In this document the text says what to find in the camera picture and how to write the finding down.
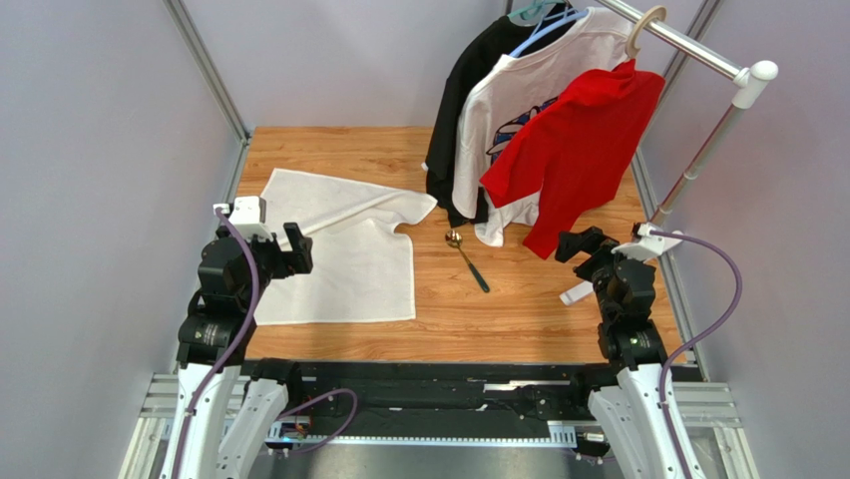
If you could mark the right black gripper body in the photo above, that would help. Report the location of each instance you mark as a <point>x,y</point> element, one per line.
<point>594,250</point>

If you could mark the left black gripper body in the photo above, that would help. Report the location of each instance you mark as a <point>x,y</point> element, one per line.
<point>271,261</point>

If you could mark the white cloth napkin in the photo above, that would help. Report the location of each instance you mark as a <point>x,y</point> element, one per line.
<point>363,269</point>

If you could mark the gold spoon green handle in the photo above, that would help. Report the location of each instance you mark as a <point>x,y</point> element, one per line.
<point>454,240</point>

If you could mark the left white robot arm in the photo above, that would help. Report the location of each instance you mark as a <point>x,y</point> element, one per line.
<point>212,344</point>

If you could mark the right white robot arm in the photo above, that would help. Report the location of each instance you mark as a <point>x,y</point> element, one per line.
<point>632,398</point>

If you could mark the red t-shirt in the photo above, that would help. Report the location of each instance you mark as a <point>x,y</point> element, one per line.
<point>574,154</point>

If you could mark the white flower print t-shirt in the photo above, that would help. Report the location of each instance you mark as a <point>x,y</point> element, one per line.
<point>514,93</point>

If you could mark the blue hanger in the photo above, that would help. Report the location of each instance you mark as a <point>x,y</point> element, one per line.
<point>548,25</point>

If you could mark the black t-shirt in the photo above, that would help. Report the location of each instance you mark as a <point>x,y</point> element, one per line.
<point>474,64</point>

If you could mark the teal hanger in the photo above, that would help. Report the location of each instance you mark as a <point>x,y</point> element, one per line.
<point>537,12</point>

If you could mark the wooden hanger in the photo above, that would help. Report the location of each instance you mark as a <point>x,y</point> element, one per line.
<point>657,12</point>

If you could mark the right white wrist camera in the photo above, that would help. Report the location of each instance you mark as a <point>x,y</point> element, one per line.
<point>646,244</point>

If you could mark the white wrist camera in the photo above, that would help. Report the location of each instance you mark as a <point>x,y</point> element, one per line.
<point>646,244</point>
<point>247,215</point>

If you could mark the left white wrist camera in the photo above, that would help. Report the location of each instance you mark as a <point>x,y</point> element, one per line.
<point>247,215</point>

